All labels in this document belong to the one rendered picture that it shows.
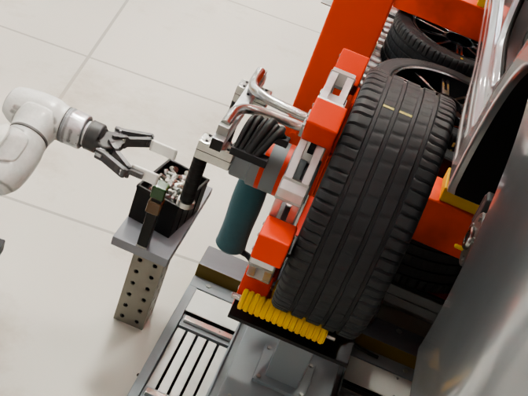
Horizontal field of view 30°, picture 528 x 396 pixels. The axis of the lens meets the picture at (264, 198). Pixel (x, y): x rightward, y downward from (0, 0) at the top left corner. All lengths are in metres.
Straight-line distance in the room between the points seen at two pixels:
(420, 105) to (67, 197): 1.68
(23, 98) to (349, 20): 0.96
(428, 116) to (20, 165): 0.95
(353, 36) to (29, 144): 1.01
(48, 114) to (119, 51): 2.31
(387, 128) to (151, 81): 2.41
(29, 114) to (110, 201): 1.31
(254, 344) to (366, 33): 0.96
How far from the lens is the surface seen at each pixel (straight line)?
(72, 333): 3.11
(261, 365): 2.86
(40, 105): 2.43
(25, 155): 2.36
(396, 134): 2.25
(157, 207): 2.67
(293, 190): 2.23
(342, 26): 2.85
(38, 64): 4.43
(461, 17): 4.84
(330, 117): 2.19
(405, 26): 4.74
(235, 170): 2.48
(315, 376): 2.92
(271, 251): 2.21
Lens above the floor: 2.11
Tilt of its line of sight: 32 degrees down
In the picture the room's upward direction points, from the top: 21 degrees clockwise
